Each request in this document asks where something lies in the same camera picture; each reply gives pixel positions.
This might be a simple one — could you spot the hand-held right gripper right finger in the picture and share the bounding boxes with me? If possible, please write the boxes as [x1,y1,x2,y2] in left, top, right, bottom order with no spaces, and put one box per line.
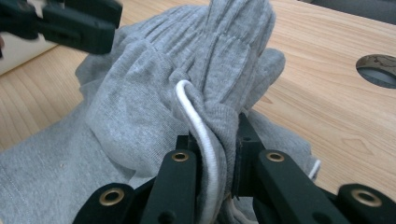
[232,111,266,199]

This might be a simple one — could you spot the grey shorts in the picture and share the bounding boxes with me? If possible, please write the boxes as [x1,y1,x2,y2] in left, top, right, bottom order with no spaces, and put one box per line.
[0,0,321,224]

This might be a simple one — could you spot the round black table grommet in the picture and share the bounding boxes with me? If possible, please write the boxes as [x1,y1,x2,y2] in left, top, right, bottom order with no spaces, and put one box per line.
[355,53,396,90]

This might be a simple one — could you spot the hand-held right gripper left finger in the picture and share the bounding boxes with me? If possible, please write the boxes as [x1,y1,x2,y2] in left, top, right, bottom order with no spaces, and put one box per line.
[176,133,201,191]

